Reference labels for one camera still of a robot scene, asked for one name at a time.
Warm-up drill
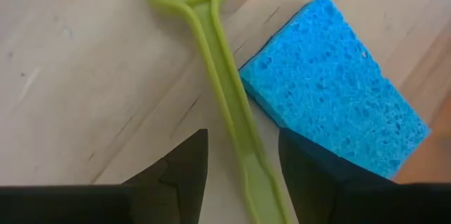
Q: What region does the light blue sponge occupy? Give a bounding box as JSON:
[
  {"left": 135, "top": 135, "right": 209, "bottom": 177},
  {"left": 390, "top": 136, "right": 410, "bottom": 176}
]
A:
[{"left": 238, "top": 0, "right": 431, "bottom": 180}]

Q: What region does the green dish brush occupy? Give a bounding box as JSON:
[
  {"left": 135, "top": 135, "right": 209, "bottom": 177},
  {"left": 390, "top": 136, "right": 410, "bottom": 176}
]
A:
[{"left": 140, "top": 0, "right": 294, "bottom": 224}]

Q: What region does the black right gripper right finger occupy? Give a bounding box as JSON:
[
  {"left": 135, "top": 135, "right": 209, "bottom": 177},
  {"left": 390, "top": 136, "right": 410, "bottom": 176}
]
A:
[{"left": 278, "top": 127, "right": 451, "bottom": 224}]

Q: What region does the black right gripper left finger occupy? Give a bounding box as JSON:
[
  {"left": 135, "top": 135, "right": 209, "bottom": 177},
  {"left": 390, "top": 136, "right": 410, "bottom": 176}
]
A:
[{"left": 0, "top": 128, "right": 209, "bottom": 224}]

